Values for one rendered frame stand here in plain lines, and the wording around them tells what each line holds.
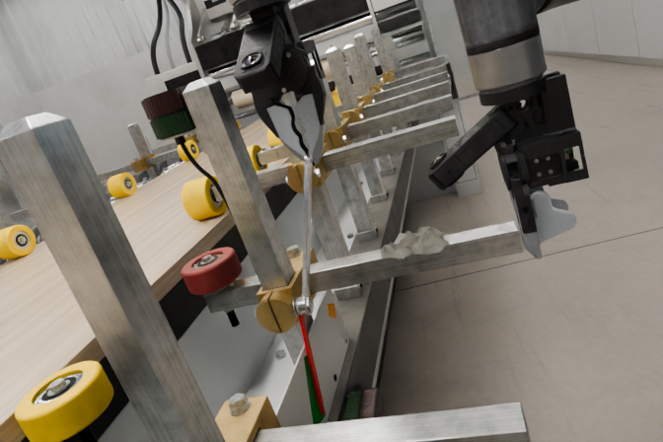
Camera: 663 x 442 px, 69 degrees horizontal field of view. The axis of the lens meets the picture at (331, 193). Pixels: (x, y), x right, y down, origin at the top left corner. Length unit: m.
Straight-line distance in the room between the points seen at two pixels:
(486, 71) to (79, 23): 10.94
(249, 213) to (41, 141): 0.29
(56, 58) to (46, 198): 11.30
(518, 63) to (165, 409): 0.45
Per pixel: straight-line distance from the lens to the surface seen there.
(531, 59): 0.54
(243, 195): 0.58
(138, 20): 10.70
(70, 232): 0.37
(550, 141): 0.55
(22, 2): 11.98
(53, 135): 0.37
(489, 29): 0.53
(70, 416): 0.54
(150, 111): 0.59
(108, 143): 11.37
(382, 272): 0.63
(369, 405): 0.66
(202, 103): 0.57
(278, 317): 0.61
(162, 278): 0.76
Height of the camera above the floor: 1.12
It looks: 15 degrees down
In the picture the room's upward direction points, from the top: 19 degrees counter-clockwise
